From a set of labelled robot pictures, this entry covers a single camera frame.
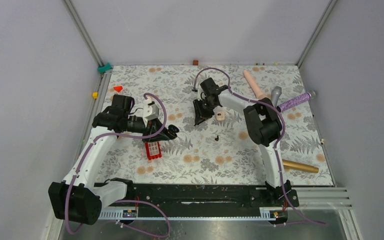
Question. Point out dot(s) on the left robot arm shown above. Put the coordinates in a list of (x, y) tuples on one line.
[(77, 198)]

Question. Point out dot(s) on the gold microphone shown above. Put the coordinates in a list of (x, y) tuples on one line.
[(300, 166)]

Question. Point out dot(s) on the beige earbuds charging case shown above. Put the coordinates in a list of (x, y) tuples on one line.
[(220, 116)]

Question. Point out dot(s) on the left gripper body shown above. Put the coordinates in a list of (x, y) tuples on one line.
[(147, 129)]

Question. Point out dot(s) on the aluminium frame rail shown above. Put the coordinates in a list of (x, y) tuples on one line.
[(317, 30), (72, 11)]

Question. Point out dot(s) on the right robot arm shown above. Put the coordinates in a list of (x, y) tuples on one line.
[(263, 122)]

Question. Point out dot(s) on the red wedge block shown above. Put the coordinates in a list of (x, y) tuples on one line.
[(118, 88)]

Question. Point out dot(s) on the red tray with tiles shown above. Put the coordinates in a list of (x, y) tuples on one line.
[(153, 150)]

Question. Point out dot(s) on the floral table mat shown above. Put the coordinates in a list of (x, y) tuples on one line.
[(194, 157)]

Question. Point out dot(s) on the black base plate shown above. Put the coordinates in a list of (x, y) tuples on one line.
[(195, 200)]

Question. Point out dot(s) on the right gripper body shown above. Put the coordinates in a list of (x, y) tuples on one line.
[(203, 105)]

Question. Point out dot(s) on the teal block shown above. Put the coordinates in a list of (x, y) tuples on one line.
[(104, 68)]

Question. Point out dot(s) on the silver microphone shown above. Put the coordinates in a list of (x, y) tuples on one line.
[(275, 95)]

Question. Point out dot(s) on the purple glitter microphone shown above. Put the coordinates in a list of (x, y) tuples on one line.
[(305, 97)]

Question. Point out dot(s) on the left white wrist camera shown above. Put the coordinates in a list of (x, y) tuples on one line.
[(150, 110)]

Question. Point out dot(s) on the aluminium frame rail left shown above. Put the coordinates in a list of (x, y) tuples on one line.
[(72, 11)]

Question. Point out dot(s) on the black earbuds charging case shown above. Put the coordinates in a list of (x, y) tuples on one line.
[(172, 129)]

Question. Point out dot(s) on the aluminium frame rail right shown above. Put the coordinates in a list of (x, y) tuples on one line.
[(317, 30)]

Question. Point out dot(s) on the pink microphone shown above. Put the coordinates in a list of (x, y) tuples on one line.
[(259, 94)]

